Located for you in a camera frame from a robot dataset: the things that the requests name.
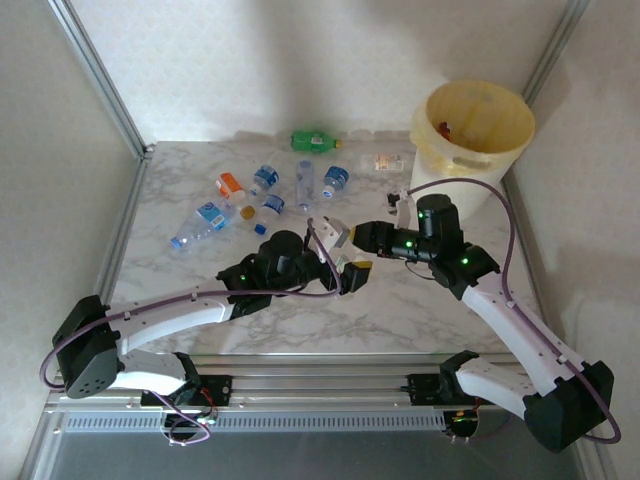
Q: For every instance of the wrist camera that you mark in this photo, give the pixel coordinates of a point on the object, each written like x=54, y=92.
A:
x=325, y=232
x=402, y=207

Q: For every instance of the tall clear plastic bottle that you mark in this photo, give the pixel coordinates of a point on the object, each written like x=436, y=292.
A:
x=306, y=182

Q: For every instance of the clear bottle tan label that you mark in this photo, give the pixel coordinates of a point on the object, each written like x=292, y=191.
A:
x=385, y=161

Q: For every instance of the large clear bottle cyan label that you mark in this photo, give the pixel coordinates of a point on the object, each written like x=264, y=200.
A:
x=212, y=214

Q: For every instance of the clear bottle amber cap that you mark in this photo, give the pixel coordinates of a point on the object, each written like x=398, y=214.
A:
x=247, y=213

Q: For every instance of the white bottle orange label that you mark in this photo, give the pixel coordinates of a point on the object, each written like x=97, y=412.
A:
x=230, y=184

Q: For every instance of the aluminium frame post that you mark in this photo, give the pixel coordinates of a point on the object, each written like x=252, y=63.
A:
x=102, y=75
x=555, y=45

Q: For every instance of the black controller board with LED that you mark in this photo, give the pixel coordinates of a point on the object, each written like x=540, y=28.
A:
x=462, y=425
x=197, y=422

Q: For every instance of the green plastic bottle yellow cap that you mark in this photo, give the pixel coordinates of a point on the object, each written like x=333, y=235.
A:
x=312, y=141

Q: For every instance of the yellow bin liner bag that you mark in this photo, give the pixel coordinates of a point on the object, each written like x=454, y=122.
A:
x=500, y=115

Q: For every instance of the blue label bottle white cap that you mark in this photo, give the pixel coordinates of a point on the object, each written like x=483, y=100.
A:
x=265, y=176
x=336, y=177

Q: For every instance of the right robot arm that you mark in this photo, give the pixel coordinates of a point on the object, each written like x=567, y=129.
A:
x=520, y=330

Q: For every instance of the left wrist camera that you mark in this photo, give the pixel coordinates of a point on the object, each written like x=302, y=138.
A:
x=325, y=232

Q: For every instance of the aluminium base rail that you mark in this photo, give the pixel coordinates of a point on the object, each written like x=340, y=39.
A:
x=325, y=385

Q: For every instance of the cream plastic bin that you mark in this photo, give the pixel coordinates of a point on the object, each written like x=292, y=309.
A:
x=495, y=172

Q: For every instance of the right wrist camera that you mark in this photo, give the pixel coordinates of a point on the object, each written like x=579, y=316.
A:
x=402, y=207

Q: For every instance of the aluminium frame rail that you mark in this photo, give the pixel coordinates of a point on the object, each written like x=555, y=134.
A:
x=120, y=250

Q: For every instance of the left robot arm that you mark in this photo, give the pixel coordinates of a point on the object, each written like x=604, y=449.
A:
x=165, y=320

